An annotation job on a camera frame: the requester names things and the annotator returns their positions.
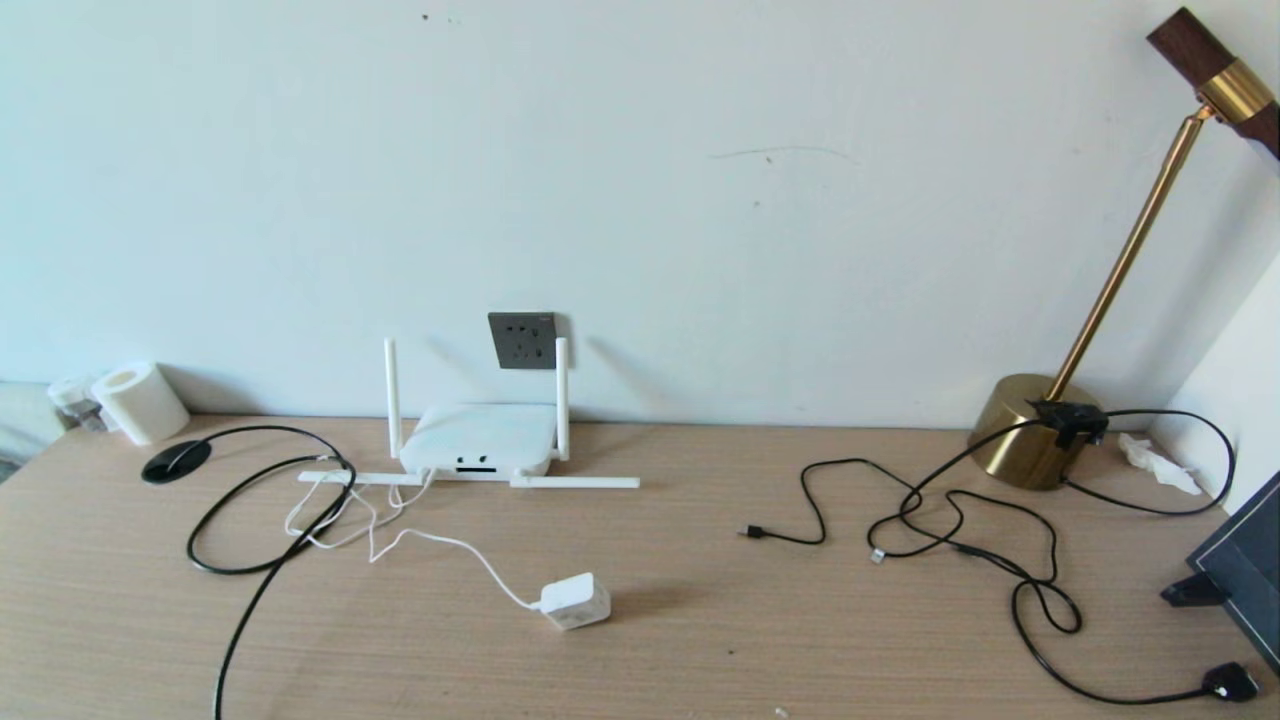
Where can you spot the white power adapter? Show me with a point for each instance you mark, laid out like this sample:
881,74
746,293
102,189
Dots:
575,603

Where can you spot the white wifi router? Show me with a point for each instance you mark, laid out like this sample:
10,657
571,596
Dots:
480,435

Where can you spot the brass desk lamp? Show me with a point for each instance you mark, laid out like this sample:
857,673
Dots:
1010,430

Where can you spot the black round desk grommet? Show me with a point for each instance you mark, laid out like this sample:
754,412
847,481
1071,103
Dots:
165,468

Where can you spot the white toilet paper roll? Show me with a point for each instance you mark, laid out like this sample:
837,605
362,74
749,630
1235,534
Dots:
145,405

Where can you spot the crumpled white tissue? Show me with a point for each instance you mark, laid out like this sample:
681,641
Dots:
1160,465

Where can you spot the clear plastic container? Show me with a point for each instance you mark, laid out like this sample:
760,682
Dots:
72,400

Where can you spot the dark framed board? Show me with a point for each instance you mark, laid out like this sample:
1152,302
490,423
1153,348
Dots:
1250,560

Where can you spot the grey wall socket plate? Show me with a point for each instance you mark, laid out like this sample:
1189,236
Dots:
520,340

